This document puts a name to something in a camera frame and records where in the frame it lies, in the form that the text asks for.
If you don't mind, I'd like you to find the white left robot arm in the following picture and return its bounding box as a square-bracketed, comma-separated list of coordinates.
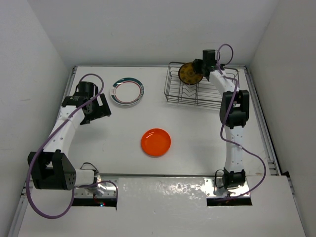
[28, 81, 111, 190]

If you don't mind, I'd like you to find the yellow patterned plate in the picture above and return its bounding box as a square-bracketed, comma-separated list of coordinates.
[178, 63, 203, 85]

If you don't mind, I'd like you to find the white plate dark red rim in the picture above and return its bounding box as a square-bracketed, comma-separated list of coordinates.
[110, 78, 145, 107]

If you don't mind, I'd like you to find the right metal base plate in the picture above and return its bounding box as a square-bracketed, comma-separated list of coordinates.
[204, 177, 250, 198]

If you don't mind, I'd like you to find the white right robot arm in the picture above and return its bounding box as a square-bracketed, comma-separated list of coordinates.
[193, 49, 250, 189]

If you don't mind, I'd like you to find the metal base plate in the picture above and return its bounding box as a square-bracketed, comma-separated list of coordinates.
[204, 177, 250, 198]
[75, 177, 119, 198]

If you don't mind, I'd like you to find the metal wire dish rack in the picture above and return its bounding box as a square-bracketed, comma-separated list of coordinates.
[163, 61, 241, 111]

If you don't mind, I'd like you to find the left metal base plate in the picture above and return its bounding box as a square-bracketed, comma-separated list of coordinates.
[75, 177, 119, 198]

